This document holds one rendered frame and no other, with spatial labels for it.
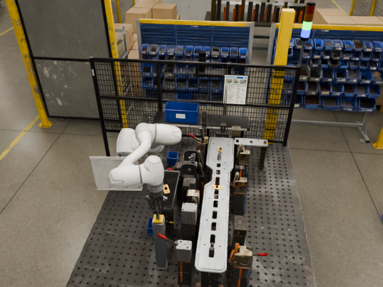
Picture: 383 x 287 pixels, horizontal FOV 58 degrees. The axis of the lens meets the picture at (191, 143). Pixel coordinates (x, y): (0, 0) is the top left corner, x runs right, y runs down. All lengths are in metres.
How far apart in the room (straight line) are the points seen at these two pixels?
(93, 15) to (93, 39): 0.29
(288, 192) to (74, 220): 2.19
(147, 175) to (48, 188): 2.63
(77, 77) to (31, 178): 1.44
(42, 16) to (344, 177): 4.12
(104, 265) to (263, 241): 1.13
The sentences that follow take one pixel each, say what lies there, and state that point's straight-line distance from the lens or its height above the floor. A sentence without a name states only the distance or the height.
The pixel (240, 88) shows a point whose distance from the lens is 3.25.
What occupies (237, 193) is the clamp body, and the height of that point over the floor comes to 0.93.
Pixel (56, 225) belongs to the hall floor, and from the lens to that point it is 3.90.
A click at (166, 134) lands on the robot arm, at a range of 2.36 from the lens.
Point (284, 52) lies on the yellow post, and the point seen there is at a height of 1.66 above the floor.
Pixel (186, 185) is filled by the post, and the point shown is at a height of 1.10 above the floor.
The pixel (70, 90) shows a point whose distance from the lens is 5.06.
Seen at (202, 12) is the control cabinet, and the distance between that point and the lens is 9.19.
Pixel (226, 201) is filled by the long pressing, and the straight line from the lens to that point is 2.48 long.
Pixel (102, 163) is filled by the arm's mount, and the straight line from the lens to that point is 2.90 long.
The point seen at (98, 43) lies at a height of 1.28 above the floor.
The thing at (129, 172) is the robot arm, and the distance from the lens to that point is 1.85.
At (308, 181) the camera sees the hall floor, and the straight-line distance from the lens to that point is 4.35.
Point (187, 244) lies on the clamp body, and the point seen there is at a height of 1.06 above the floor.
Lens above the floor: 2.74
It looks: 35 degrees down
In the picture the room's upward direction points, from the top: straight up
